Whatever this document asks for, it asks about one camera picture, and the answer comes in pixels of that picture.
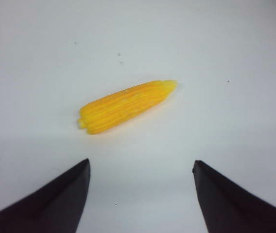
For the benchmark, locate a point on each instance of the yellow corn cob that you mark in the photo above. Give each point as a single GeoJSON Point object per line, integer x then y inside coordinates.
{"type": "Point", "coordinates": [115, 109]}

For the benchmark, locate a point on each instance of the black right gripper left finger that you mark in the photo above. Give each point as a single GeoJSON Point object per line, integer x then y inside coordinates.
{"type": "Point", "coordinates": [57, 207]}

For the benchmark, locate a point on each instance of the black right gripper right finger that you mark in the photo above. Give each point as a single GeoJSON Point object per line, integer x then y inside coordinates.
{"type": "Point", "coordinates": [227, 207]}

